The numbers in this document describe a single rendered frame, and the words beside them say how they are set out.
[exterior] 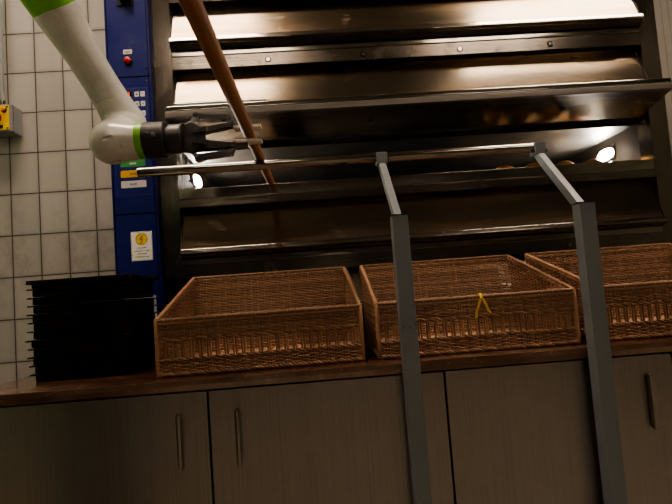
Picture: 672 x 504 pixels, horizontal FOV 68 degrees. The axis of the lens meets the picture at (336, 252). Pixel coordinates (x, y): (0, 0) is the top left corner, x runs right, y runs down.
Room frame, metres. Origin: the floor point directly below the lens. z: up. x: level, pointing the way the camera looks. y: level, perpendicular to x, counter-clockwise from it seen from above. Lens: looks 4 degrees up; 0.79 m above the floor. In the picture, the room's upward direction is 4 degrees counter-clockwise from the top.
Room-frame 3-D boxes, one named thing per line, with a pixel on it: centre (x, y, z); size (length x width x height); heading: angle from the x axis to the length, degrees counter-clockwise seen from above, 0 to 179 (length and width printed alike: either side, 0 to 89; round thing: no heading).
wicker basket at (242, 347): (1.56, 0.23, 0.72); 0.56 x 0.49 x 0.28; 94
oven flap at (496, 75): (1.85, -0.34, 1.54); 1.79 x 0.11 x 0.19; 92
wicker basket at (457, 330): (1.59, -0.36, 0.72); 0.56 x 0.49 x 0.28; 91
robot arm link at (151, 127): (1.26, 0.43, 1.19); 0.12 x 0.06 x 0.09; 2
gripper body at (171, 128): (1.26, 0.36, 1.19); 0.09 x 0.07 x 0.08; 92
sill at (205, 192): (1.88, -0.34, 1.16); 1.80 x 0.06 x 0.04; 92
